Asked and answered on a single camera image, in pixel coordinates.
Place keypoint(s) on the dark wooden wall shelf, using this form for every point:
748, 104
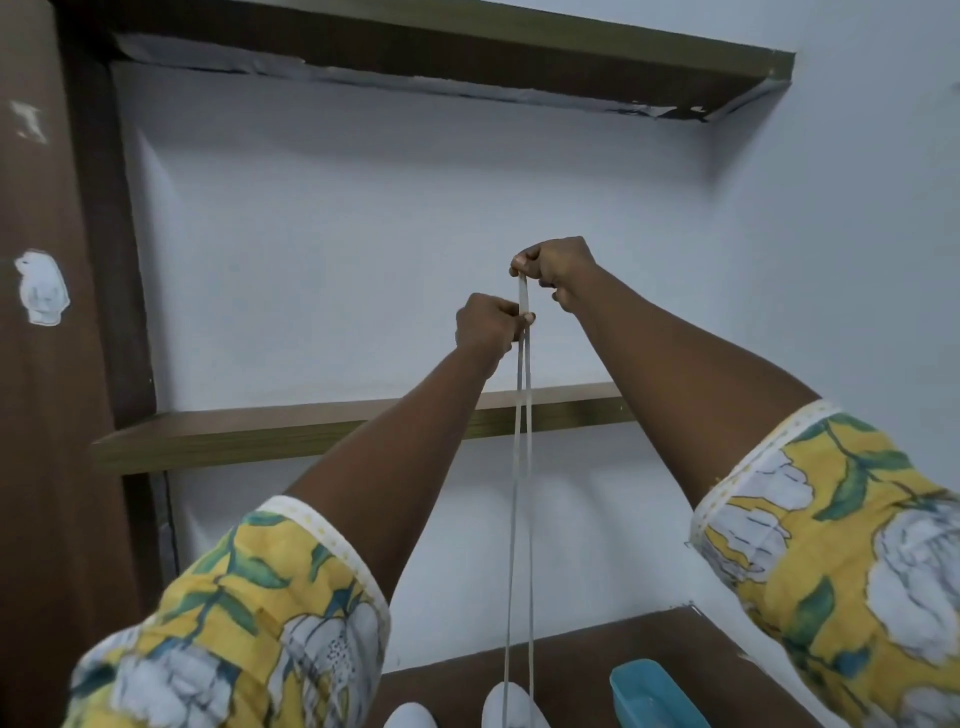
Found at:
525, 49

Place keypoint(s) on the person's right hand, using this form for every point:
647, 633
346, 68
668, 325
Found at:
562, 266

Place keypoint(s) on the person's right forearm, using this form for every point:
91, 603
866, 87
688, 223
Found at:
690, 382

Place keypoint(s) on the blue plastic basket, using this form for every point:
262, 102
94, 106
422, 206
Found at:
645, 705

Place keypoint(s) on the cream shoelace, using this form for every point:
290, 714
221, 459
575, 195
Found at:
516, 487

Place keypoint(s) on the person's left forearm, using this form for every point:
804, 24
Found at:
397, 465

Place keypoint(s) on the white sneaker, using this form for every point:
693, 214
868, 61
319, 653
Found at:
410, 718
517, 712

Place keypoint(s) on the person's left hand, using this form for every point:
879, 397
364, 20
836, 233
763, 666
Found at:
487, 326

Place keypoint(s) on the small torn white sticker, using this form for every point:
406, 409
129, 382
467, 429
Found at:
30, 121

